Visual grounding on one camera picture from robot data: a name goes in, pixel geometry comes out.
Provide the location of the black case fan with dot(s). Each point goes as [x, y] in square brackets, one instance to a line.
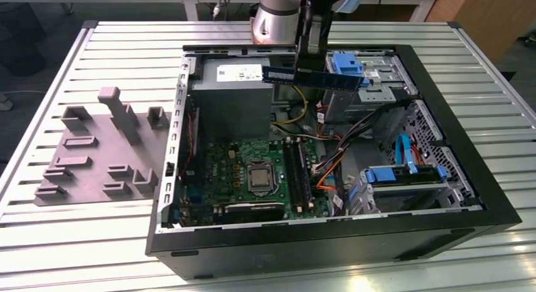
[196, 132]

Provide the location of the black graphics card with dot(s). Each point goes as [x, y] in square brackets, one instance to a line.
[250, 210]

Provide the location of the black PC case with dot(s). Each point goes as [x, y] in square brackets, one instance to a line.
[334, 251]

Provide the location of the black CPU socket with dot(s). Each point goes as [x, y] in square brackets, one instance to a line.
[258, 164]

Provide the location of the blue VGA port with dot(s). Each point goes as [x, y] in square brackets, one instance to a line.
[174, 216]

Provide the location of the grey power supply unit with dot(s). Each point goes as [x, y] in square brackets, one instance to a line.
[229, 110]

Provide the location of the green motherboard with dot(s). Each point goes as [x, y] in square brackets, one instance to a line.
[221, 160]

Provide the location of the blue disk carrier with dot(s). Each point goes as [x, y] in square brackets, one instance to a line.
[380, 175]
[345, 64]

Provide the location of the wooden cabinet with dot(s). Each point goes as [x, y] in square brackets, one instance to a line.
[481, 22]

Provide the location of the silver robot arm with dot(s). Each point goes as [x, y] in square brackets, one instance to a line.
[272, 22]

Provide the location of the silver CPU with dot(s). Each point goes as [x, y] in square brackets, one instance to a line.
[260, 178]

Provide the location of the silver disk bay cage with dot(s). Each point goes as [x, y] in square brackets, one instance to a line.
[376, 97]
[409, 186]

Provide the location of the grey parts rack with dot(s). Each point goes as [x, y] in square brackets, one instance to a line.
[104, 141]

